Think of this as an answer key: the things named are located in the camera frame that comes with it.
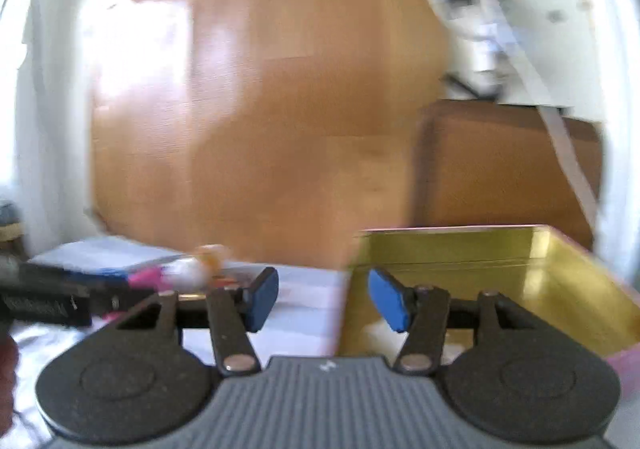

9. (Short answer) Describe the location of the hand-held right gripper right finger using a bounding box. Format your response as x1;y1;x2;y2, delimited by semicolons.
368;268;538;376

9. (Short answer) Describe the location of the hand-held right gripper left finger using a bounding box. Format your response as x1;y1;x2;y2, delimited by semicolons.
116;267;280;376

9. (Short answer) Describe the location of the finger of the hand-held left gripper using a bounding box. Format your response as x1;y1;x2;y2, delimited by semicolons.
90;281;161;319

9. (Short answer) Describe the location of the pink packet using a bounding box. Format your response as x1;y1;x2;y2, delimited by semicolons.
127;266;167;291

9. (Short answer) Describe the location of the blue polka-dot headband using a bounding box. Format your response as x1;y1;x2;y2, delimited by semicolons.
30;235;186;280

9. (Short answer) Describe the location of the white glue bottle orange label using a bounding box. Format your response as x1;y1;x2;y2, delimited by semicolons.
165;244;232;288

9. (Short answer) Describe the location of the pink tin box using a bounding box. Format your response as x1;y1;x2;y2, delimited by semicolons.
337;224;640;375

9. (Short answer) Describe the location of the striped tablecloth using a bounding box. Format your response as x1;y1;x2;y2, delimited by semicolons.
10;234;351;449

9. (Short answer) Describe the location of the white cable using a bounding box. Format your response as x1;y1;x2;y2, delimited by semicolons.
480;0;601;235

